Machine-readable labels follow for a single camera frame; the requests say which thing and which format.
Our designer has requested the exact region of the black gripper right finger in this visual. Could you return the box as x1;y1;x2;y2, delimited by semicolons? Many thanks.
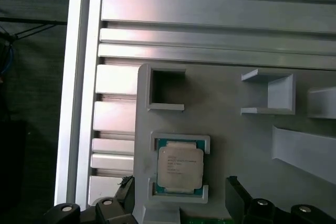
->
225;175;336;224

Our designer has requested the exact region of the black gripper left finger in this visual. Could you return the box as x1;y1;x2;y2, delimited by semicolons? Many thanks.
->
43;174;137;224

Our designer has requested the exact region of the silver CPU green board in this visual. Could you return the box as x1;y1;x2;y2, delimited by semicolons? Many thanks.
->
154;138;207;196

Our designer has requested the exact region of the grey plastic parts rack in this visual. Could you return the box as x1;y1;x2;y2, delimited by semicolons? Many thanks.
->
132;63;336;224

